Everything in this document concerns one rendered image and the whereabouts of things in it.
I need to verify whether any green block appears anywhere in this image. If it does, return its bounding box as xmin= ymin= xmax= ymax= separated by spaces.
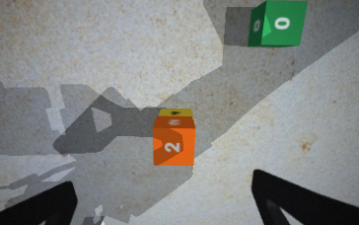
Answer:
xmin=248 ymin=0 xmax=308 ymax=47

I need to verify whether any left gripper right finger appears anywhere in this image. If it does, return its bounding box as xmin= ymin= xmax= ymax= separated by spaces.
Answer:
xmin=251 ymin=169 xmax=359 ymax=225

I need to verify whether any yellow block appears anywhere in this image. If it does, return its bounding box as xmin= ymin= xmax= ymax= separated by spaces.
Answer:
xmin=159 ymin=109 xmax=193 ymax=117

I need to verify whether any orange block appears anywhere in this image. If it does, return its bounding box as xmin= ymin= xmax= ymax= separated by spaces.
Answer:
xmin=153 ymin=115 xmax=195 ymax=166

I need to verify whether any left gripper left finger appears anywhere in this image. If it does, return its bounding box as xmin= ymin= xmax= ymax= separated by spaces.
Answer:
xmin=0 ymin=182 xmax=78 ymax=225

